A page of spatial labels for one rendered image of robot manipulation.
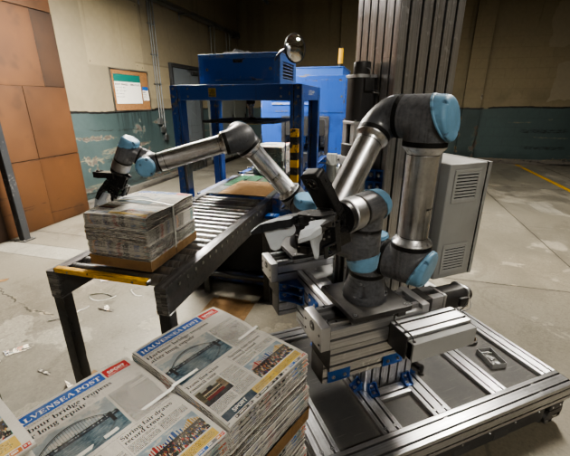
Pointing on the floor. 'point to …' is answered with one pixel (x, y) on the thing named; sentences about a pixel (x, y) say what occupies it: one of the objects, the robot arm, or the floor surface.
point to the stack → (183, 397)
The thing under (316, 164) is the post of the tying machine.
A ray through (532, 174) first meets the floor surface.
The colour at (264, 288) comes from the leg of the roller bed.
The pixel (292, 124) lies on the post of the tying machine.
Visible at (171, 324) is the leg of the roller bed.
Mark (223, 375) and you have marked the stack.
